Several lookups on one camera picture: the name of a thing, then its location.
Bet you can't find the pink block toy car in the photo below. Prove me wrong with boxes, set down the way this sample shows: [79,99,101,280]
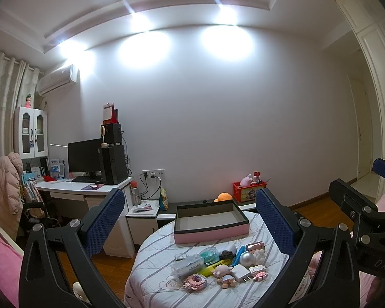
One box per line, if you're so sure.
[249,265,268,282]

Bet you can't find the rose gold cylinder jar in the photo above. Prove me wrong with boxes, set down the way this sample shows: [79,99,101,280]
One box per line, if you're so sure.
[246,241,265,253]

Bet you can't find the white power adapter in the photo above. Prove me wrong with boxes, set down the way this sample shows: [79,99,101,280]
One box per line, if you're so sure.
[231,264,252,283]

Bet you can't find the blue highlighter marker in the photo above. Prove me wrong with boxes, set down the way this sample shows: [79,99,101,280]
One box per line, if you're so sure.
[231,245,247,267]

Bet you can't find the pink pig doll figurine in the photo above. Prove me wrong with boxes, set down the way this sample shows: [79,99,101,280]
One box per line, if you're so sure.
[213,264,237,289]

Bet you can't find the teal capsule ball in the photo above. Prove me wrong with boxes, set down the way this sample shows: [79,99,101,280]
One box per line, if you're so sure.
[199,247,220,266]

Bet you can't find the yellow highlighter marker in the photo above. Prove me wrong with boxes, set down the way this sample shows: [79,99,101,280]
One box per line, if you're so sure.
[199,259,232,277]

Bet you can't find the pink building block donut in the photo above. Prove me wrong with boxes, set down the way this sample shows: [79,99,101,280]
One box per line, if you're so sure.
[183,273,207,291]

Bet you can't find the clear plastic swab box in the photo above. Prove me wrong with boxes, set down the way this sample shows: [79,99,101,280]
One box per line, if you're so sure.
[172,254,204,282]

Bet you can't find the white bunny figurine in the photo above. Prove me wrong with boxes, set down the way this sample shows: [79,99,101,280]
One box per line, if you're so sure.
[252,249,266,266]

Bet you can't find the pink bed quilt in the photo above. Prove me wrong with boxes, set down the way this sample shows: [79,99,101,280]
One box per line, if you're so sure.
[0,237,23,307]

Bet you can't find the pink down jacket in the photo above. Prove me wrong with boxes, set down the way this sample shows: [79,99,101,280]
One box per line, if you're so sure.
[0,152,23,240]

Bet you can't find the white computer desk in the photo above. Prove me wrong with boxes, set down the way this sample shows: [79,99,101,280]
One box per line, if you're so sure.
[34,177,136,259]

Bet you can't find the black small clip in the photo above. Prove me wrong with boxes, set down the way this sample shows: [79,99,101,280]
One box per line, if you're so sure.
[219,250,236,260]

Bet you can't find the pink plush toy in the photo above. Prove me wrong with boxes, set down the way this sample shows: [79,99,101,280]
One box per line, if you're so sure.
[240,174,252,188]

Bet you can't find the red storage crate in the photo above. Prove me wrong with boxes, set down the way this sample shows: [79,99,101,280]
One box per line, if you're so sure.
[232,181,267,203]

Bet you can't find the pink and black tray box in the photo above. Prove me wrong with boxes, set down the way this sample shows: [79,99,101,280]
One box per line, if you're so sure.
[174,200,249,244]

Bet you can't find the orange octopus plush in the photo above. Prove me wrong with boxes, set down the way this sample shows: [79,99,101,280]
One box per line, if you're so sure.
[214,192,233,202]

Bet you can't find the low white tv cabinet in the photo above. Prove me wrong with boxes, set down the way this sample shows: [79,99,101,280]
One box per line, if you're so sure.
[125,198,261,246]

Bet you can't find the red cap water bottle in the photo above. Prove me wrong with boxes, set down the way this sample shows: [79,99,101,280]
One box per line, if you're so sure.
[131,181,141,205]

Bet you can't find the black computer monitor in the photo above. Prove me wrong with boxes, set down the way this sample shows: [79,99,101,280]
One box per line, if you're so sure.
[67,138,101,177]

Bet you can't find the black computer tower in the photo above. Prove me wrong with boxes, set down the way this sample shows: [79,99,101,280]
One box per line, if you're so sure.
[99,145,129,185]

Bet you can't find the snack bag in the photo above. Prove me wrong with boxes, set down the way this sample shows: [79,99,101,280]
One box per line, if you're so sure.
[159,187,169,211]

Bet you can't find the black speaker box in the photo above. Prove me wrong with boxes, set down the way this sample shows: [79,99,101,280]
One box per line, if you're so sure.
[101,123,122,145]

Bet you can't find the small pink doll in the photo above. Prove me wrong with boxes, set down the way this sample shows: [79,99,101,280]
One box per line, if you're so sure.
[25,94,32,109]

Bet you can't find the red desk calendar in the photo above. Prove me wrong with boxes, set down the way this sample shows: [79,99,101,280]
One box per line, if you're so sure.
[103,102,118,124]

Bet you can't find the beige curtain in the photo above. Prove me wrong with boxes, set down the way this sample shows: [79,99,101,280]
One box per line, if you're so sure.
[0,52,41,157]

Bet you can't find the white air conditioner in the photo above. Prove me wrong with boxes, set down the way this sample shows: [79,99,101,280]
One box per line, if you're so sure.
[37,65,78,97]

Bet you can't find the white wall cabinet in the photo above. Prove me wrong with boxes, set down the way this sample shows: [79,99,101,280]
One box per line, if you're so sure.
[14,107,49,159]

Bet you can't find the wall power strip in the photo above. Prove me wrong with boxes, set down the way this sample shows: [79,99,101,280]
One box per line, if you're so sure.
[142,169,165,179]

